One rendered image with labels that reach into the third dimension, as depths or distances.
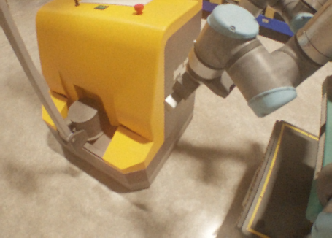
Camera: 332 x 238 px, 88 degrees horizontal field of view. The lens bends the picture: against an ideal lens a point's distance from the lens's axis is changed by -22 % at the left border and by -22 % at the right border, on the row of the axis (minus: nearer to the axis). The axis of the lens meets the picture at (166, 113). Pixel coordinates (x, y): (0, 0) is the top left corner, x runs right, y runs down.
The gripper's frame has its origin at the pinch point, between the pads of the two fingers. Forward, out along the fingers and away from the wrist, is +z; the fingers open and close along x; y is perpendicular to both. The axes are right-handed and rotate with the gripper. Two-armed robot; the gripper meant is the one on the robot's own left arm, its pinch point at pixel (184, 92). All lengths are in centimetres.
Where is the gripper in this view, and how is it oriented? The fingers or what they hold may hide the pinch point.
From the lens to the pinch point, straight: 65.8
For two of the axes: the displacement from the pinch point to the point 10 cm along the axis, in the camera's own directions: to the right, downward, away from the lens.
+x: -6.5, 6.6, -3.8
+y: -7.3, -6.8, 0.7
